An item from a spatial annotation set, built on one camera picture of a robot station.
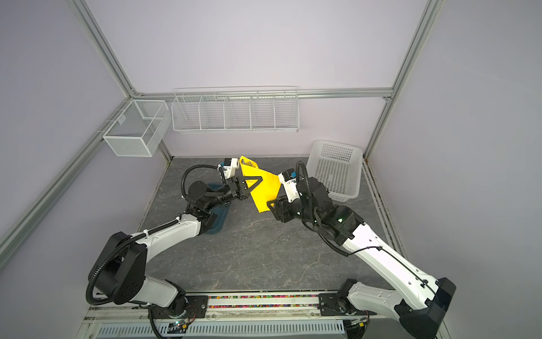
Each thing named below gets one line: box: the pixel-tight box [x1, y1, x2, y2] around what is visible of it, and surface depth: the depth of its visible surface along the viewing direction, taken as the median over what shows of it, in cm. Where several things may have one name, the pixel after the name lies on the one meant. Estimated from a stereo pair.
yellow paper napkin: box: [239, 155, 282, 214], surface depth 70 cm
